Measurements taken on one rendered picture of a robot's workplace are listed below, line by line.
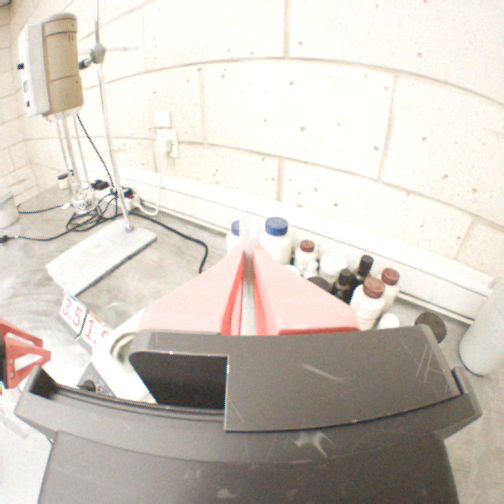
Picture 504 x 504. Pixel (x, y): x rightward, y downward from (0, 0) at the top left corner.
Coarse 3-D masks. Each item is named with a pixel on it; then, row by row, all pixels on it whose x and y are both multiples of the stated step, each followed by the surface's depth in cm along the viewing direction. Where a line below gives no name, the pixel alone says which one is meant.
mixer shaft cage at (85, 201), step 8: (64, 120) 43; (64, 128) 46; (80, 144) 48; (64, 152) 46; (72, 152) 48; (80, 152) 49; (64, 160) 47; (72, 160) 49; (72, 168) 52; (72, 184) 51; (80, 184) 53; (88, 184) 54; (80, 192) 56; (88, 192) 57; (72, 200) 54; (80, 200) 53; (88, 200) 54; (80, 208) 54
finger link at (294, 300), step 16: (256, 256) 10; (256, 272) 10; (272, 272) 8; (288, 272) 8; (256, 288) 12; (272, 288) 7; (288, 288) 7; (304, 288) 7; (320, 288) 7; (256, 304) 11; (272, 304) 6; (288, 304) 6; (304, 304) 6; (320, 304) 6; (336, 304) 6; (256, 320) 11; (272, 320) 6; (288, 320) 5; (304, 320) 5; (320, 320) 5; (336, 320) 5; (352, 320) 5
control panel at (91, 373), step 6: (90, 360) 33; (90, 366) 33; (84, 372) 32; (90, 372) 32; (96, 372) 32; (84, 378) 32; (90, 378) 32; (96, 378) 31; (102, 378) 31; (78, 384) 32; (96, 384) 31; (102, 384) 31; (96, 390) 30; (102, 390) 30; (108, 390) 30; (114, 396) 29
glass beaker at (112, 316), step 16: (112, 304) 30; (128, 304) 30; (96, 320) 28; (112, 320) 30; (128, 320) 32; (96, 336) 26; (112, 336) 31; (112, 352) 26; (128, 352) 27; (128, 368) 29
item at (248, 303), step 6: (246, 228) 11; (246, 300) 14; (252, 300) 14; (246, 306) 14; (252, 306) 14; (246, 312) 14; (252, 312) 15; (246, 318) 15; (252, 318) 15; (246, 324) 15; (252, 324) 15; (246, 330) 15; (252, 330) 16
